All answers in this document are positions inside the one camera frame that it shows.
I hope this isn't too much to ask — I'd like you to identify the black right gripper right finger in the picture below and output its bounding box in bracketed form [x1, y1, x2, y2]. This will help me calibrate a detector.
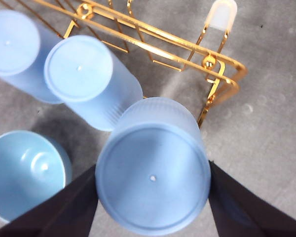
[208, 159, 296, 237]

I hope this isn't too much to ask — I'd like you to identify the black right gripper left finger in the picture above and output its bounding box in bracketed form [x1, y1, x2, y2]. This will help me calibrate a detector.
[0, 164, 99, 237]

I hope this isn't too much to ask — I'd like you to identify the blue ribbed plastic cup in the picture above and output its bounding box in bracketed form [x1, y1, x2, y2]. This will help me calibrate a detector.
[0, 9, 65, 104]
[43, 35, 144, 132]
[95, 96, 212, 237]

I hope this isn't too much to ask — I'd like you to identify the light blue ribbed bowl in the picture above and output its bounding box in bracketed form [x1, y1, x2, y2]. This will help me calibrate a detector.
[0, 130, 73, 223]

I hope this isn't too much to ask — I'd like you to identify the gold wire cup rack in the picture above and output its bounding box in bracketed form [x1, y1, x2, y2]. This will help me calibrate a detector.
[0, 0, 249, 129]

